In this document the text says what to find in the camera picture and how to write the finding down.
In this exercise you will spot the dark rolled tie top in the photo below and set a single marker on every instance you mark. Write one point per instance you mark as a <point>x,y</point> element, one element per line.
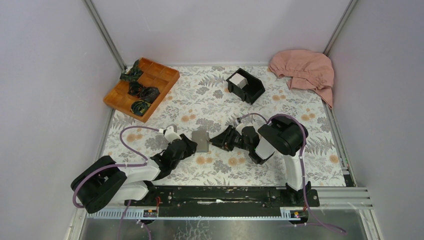
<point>133,74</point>

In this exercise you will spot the dark rolled tie bottom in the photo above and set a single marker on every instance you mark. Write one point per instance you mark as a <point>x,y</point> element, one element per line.
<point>139,107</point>

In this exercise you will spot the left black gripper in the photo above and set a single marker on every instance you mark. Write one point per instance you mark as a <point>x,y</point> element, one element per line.
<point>191,146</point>

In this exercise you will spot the grey leather card holder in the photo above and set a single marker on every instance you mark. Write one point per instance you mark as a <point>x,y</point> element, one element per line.
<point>201,138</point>

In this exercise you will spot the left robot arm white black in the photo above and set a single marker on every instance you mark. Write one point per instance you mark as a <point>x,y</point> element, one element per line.
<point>106,181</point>

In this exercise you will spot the pink crumpled cloth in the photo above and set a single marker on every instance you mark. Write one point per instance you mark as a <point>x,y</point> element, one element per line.
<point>308,71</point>

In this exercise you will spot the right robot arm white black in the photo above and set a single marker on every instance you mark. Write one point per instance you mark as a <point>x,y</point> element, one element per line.
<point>281,133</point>

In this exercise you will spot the orange wooden compartment tray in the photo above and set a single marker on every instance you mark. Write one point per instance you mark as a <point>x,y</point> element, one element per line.
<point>155,75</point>

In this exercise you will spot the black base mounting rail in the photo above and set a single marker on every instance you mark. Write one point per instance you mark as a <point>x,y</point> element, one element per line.
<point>173,201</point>

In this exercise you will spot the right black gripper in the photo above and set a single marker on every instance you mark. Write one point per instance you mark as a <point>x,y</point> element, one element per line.
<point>224,139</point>

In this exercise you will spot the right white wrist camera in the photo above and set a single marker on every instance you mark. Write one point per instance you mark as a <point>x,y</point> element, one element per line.
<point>239,128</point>

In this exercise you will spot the dark rolled tie middle right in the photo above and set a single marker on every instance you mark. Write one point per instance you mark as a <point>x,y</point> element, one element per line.
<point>149,94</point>

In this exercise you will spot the white card stack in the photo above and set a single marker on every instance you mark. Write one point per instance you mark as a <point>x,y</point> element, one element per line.
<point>239,80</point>

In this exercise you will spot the floral patterned table mat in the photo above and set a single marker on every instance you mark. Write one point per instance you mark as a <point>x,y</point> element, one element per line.
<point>200,100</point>

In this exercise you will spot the black card tray box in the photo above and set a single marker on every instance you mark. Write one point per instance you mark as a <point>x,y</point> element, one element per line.
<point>246,86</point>

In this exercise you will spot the dark rolled tie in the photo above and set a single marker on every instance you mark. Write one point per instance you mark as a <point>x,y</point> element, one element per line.
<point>139,107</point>
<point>135,88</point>
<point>149,94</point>
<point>133,74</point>

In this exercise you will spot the dark rolled tie middle left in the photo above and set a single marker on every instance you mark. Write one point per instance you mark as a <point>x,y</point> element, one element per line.
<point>135,88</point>

